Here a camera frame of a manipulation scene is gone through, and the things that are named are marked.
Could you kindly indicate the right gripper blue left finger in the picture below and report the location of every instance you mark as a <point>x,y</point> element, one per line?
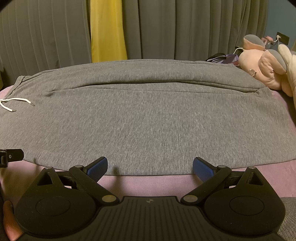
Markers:
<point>87,177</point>

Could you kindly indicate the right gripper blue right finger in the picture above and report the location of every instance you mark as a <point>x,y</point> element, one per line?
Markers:
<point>211,178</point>

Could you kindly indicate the grey sweatpants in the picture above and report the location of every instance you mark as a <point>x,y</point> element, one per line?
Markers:
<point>147,117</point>

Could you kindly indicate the right hand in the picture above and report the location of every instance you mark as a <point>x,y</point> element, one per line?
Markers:
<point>11,226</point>

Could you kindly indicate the black bag with purple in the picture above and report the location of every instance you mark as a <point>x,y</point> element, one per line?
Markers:
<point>224,59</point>

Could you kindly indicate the cream plush toy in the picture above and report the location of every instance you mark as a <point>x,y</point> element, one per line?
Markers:
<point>289,60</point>

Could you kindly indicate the pink plush toy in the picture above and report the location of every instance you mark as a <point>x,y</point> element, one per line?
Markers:
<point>265,65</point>

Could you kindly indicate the grey curtain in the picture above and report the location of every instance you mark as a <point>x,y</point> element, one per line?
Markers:
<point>44,35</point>

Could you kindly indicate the yellow curtain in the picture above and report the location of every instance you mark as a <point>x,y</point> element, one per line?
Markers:
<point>107,35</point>

